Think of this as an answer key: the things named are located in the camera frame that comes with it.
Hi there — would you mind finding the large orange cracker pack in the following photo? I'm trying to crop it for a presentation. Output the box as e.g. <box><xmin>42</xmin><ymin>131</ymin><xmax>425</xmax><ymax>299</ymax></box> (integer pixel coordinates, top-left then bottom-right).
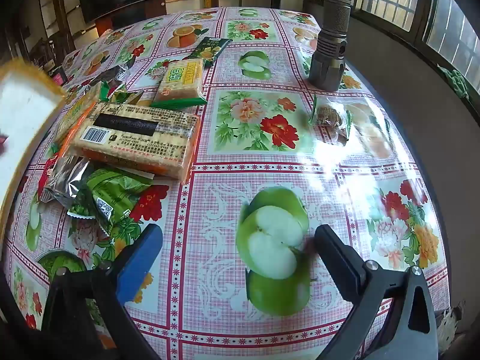
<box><xmin>64</xmin><ymin>102</ymin><xmax>200</xmax><ymax>183</ymax></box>

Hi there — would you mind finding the clear nut candy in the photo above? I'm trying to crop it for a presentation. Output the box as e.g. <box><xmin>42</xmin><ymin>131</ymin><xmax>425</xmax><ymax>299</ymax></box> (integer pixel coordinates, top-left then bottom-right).
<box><xmin>308</xmin><ymin>94</ymin><xmax>352</xmax><ymax>146</ymax></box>

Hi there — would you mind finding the yellow green cracker pack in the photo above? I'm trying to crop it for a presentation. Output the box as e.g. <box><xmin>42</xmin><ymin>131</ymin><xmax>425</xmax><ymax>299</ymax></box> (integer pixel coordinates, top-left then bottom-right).
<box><xmin>150</xmin><ymin>58</ymin><xmax>207</xmax><ymax>111</ymax></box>

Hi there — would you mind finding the dark green snack packet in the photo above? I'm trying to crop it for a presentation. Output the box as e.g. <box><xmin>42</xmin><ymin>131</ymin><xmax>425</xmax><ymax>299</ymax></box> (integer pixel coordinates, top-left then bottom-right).
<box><xmin>186</xmin><ymin>37</ymin><xmax>232</xmax><ymax>68</ymax></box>

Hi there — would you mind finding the silver foil snack bag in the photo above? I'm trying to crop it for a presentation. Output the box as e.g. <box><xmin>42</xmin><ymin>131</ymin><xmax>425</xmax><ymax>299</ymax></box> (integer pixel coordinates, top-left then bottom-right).
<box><xmin>37</xmin><ymin>155</ymin><xmax>95</xmax><ymax>209</ymax></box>

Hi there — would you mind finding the floral fruit tablecloth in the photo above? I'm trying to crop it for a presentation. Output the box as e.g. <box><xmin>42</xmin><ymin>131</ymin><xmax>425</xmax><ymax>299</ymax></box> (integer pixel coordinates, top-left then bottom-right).
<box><xmin>1</xmin><ymin>7</ymin><xmax>450</xmax><ymax>359</ymax></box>

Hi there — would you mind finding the yellow rimmed white tray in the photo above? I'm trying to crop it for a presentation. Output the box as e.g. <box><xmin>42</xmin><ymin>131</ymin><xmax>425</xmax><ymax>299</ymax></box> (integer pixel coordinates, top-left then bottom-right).
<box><xmin>0</xmin><ymin>58</ymin><xmax>66</xmax><ymax>238</ymax></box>

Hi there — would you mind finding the grey metal flashlight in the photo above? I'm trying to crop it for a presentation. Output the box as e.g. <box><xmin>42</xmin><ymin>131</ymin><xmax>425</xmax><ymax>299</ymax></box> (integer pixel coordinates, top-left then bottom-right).
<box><xmin>308</xmin><ymin>0</ymin><xmax>352</xmax><ymax>92</ymax></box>

